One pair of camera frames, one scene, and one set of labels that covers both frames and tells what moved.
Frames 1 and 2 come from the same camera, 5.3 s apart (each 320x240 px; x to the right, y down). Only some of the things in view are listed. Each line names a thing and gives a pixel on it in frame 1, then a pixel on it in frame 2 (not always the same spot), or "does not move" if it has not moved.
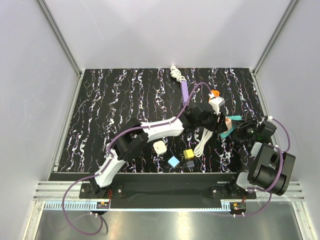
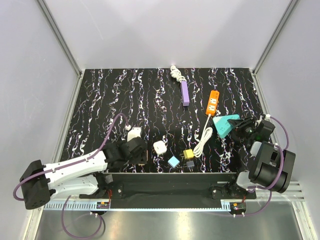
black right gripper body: x=247 y=129 does not move
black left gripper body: x=210 y=122 to x=141 y=159
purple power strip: x=185 y=93 does not move
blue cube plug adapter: x=173 y=162 does not move
